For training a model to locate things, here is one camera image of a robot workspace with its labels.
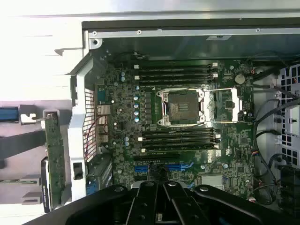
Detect hard disk blue carrier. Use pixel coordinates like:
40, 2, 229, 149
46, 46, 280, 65
0, 105, 19, 124

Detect thick black wire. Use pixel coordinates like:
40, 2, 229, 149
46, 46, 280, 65
254, 83, 300, 100

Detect tall perforated disk bay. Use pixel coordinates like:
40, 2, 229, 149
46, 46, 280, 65
276, 62, 300, 166

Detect dark grey PC case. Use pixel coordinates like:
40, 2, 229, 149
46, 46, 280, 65
67, 20, 300, 225

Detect small finned silver heatsink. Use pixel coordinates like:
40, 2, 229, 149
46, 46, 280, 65
97, 105, 111, 116

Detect silver chipset heatsink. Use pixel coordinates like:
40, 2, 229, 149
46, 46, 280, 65
200, 174, 223, 189

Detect metal socket cover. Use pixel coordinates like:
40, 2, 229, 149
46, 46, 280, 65
203, 86, 244, 124

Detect curved black wire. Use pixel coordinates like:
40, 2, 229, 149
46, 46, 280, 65
255, 99, 300, 186

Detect black expansion slot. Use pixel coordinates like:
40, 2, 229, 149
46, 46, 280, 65
133, 153, 181, 161

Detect CPU socket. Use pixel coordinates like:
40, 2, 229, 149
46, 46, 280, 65
156, 88, 207, 127

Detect blue video port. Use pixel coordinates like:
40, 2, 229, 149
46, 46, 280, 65
85, 180, 99, 196

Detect green RAM stick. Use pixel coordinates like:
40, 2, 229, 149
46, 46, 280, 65
0, 179, 38, 186

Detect blue expansion slot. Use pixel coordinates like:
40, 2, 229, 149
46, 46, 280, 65
134, 163, 193, 173

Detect grey parts rack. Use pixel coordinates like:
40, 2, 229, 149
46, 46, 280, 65
0, 100, 72, 213

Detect green motherboard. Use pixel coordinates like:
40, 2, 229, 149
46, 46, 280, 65
93, 58, 256, 196

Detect black RAM slot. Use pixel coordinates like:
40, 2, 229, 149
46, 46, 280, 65
138, 69, 213, 74
142, 128, 215, 134
140, 145, 220, 153
138, 79, 213, 85
134, 74, 218, 80
133, 63, 218, 70
142, 140, 215, 146
138, 134, 221, 141

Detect black plastic shroud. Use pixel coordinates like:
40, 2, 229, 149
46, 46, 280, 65
280, 164, 300, 213

